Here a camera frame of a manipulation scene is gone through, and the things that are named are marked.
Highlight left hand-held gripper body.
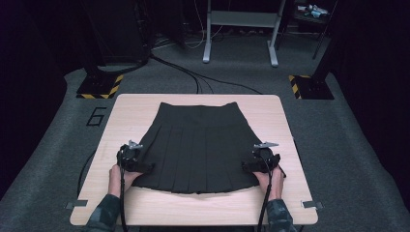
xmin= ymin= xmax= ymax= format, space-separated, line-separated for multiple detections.
xmin=116 ymin=139 xmax=145 ymax=172

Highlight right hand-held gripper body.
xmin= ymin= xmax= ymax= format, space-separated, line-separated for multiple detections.
xmin=251 ymin=140 xmax=282 ymax=172

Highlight black pleated skirt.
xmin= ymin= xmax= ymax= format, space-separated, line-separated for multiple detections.
xmin=132 ymin=101 xmax=263 ymax=195

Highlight person's left hand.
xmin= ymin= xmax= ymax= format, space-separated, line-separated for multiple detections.
xmin=107 ymin=163 xmax=143 ymax=199

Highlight person's right hand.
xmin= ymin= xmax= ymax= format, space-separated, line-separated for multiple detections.
xmin=252 ymin=168 xmax=286 ymax=202

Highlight black tape floor number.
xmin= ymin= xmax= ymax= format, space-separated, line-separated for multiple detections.
xmin=85 ymin=106 xmax=107 ymax=128

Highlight grey tape strip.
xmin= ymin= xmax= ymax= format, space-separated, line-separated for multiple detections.
xmin=301 ymin=199 xmax=324 ymax=211
xmin=65 ymin=199 xmax=89 ymax=211

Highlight black cabinet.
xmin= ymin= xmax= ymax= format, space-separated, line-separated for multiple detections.
xmin=80 ymin=0 xmax=153 ymax=67

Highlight dark shelf with small things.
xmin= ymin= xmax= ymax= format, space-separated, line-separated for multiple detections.
xmin=289 ymin=0 xmax=335 ymax=23

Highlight right hand-held gripper black cable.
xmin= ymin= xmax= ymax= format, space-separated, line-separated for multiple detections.
xmin=256 ymin=156 xmax=287 ymax=232

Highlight hand-held gripper black cable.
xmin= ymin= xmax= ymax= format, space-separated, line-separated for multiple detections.
xmin=256 ymin=156 xmax=287 ymax=232
xmin=117 ymin=145 xmax=130 ymax=232

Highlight left hand-held gripper black cable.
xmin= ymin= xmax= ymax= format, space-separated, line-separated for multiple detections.
xmin=117 ymin=145 xmax=130 ymax=232

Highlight black cable beside table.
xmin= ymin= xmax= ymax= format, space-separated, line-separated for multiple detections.
xmin=76 ymin=149 xmax=98 ymax=198

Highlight black base plate hazard stripes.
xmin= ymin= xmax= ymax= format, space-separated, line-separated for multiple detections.
xmin=288 ymin=74 xmax=336 ymax=101
xmin=75 ymin=73 xmax=125 ymax=100

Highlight black floor cable bundle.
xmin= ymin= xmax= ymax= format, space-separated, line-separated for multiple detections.
xmin=148 ymin=53 xmax=264 ymax=96

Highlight black stand post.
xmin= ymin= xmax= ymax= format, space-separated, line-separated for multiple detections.
xmin=78 ymin=0 xmax=109 ymax=81
xmin=311 ymin=0 xmax=341 ymax=81

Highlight white metal desk frame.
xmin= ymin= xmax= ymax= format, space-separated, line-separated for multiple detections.
xmin=201 ymin=0 xmax=287 ymax=68

